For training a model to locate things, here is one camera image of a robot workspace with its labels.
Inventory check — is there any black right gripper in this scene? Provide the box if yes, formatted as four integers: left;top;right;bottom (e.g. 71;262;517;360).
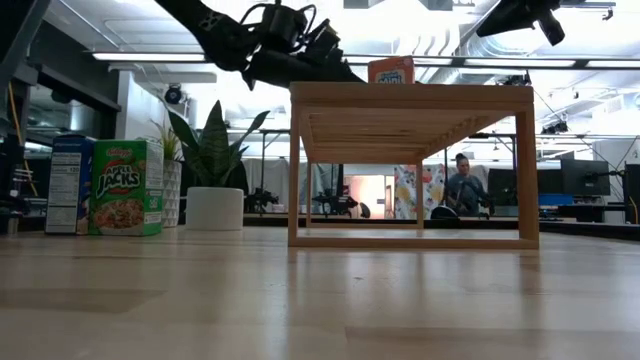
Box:
475;0;567;47

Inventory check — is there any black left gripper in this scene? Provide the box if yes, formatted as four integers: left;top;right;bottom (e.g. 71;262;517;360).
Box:
243;20;367;90

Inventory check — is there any orange cereal box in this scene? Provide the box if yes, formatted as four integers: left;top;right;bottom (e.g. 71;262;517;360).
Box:
367;55;416;85

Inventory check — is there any green Apple Jacks cereal box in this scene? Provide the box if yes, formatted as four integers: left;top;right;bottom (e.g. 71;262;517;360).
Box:
88;139;165;237

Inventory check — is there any blue cereal box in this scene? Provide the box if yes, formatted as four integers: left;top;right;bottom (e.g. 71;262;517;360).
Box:
44;134;96;236

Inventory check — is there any wooden slatted shelf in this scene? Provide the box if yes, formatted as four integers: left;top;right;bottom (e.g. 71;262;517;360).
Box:
287;81;541;250

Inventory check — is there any black ceiling-mounted device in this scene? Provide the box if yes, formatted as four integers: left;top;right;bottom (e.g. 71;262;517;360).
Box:
499;72;532;87
539;119;570;136

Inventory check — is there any white curtain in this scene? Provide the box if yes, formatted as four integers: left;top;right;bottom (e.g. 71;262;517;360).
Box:
242;158;341;214

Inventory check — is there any pink lit panel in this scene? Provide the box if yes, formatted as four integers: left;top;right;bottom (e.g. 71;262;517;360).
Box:
344;174;396;220

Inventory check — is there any floral patterned cloth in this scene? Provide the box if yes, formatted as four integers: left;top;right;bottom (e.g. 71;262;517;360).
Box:
393;163;447;220

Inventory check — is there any round black ceiling lamp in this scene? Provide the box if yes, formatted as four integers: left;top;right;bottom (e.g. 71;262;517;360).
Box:
163;83;184;106

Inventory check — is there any black computer monitor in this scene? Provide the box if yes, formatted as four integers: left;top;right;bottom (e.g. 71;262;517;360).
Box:
622;162;640;225
537;168;564;196
559;158;612;197

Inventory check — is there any person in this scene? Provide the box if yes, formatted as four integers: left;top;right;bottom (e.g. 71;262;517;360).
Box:
444;152;494;220

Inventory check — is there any snake plant in white pot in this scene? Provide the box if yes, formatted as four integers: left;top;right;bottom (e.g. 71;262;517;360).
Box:
167;99;271;232

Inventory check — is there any blue bin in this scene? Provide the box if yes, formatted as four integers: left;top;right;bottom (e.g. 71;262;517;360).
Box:
538;193;575;207

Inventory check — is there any succulent in patterned white pot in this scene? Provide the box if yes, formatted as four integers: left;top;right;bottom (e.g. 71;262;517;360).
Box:
149;119;184;229

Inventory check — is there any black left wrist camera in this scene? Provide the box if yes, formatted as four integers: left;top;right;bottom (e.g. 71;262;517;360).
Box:
259;2;309;51

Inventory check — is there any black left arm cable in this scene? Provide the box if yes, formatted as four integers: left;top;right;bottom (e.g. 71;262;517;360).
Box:
238;1;321;31

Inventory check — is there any black aluminium table frame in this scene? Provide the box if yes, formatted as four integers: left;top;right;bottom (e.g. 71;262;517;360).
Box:
242;213;640;242

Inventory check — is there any yellow cable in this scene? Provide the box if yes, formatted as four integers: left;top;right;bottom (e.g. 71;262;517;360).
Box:
7;82;40;197

